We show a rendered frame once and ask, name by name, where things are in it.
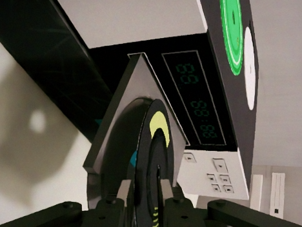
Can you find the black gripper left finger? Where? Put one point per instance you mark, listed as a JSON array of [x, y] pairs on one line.
[[118, 206]]

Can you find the green round disc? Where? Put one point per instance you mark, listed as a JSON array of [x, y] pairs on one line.
[[233, 34]]

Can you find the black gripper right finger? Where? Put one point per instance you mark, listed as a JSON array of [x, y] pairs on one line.
[[178, 211]]

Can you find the white disc with centre hole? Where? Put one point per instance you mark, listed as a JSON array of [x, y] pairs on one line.
[[249, 68]]

